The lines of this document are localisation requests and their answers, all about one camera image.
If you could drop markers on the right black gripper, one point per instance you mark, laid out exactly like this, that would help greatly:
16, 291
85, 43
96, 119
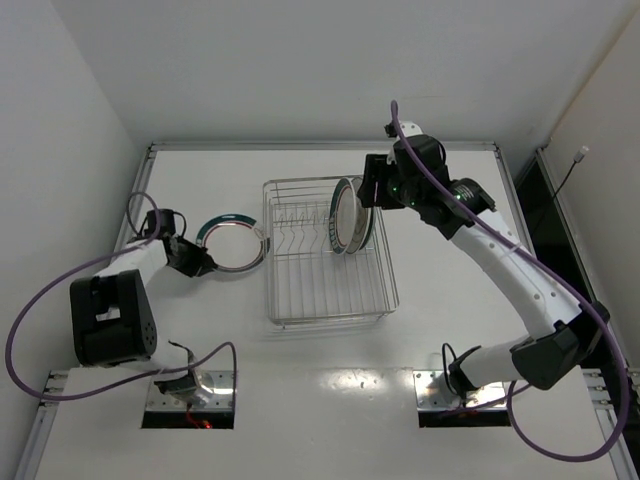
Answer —
373, 182

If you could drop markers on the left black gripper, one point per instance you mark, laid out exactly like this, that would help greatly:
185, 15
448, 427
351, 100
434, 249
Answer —
189, 256

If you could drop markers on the white grey rimmed plate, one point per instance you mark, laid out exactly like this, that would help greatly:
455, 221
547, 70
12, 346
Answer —
362, 230

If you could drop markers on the green red rimmed plate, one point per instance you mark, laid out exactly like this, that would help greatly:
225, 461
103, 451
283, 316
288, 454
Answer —
236, 243
342, 216

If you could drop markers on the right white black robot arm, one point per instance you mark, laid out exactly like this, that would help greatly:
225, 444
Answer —
560, 332

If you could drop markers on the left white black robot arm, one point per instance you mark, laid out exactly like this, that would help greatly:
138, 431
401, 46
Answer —
112, 320

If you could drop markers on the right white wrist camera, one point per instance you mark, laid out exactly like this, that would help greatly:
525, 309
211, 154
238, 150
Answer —
408, 129

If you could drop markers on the metal wire dish rack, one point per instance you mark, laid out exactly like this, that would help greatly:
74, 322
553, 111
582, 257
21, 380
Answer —
308, 285

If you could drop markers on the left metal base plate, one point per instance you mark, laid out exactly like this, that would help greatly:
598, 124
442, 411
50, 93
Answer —
201, 391

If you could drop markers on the metal base plate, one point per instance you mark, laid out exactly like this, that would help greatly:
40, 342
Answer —
201, 391
432, 395

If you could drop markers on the black cable white connector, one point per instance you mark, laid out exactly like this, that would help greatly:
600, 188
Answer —
577, 159

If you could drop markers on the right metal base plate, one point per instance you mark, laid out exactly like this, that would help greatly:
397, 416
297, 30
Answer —
432, 395

